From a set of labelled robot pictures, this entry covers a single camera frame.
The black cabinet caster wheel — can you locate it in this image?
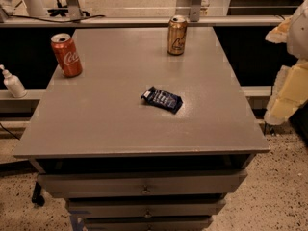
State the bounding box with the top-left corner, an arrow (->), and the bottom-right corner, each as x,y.
31,183 -> 45,206

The grey metal rail frame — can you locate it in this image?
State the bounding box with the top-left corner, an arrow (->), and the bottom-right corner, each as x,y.
0,0 -> 291,28

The gold soda can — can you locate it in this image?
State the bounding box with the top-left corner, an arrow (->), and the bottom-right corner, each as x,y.
167,15 -> 188,55

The top grey drawer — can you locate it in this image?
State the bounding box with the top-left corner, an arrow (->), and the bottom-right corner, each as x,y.
38,169 -> 247,198

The white pump bottle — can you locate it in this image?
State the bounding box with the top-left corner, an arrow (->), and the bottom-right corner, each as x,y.
0,64 -> 27,98

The black cable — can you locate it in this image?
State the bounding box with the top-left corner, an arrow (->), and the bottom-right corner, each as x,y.
9,13 -> 107,24

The middle grey drawer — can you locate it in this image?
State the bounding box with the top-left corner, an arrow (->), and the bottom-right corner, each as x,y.
66,198 -> 225,218

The blue rxbar blueberry wrapper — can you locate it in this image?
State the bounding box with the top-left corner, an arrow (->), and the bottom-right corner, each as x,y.
141,87 -> 183,114

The grey drawer cabinet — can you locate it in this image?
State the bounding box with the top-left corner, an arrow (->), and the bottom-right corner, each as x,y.
13,27 -> 270,231

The grey drawer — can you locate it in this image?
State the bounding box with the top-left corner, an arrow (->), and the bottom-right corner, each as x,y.
66,198 -> 225,218
85,217 -> 213,231
38,169 -> 247,198

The red coke can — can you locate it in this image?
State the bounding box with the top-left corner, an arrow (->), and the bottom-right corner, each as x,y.
51,33 -> 83,77

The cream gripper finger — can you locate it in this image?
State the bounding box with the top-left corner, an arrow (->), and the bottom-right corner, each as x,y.
264,60 -> 308,125
265,16 -> 292,43

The bottom grey drawer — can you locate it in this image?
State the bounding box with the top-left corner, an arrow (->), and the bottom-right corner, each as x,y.
85,217 -> 213,231

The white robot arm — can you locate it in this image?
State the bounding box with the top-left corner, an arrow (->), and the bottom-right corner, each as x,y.
264,0 -> 308,125

